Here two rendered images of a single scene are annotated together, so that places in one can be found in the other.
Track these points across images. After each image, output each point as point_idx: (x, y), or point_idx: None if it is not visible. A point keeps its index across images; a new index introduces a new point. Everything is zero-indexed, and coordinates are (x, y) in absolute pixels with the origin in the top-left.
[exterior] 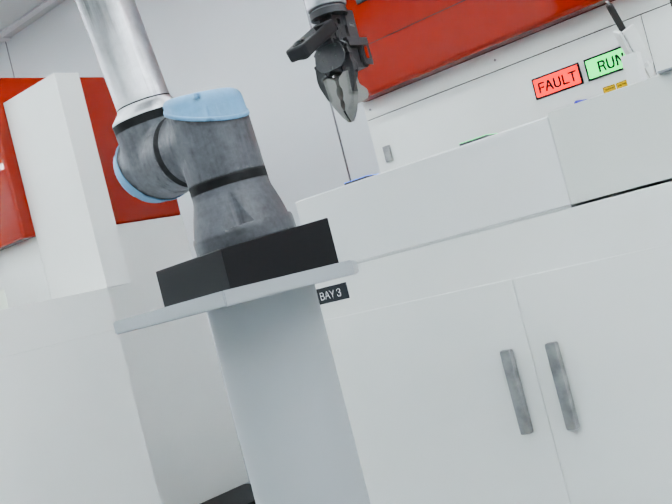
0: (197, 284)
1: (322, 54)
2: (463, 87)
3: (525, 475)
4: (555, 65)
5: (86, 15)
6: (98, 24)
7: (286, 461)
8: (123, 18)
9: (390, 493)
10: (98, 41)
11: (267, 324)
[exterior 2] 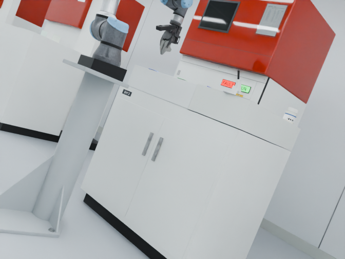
0: (85, 62)
1: (166, 33)
2: (207, 69)
3: (136, 164)
4: (230, 79)
5: None
6: None
7: (77, 116)
8: None
9: (107, 149)
10: None
11: (94, 83)
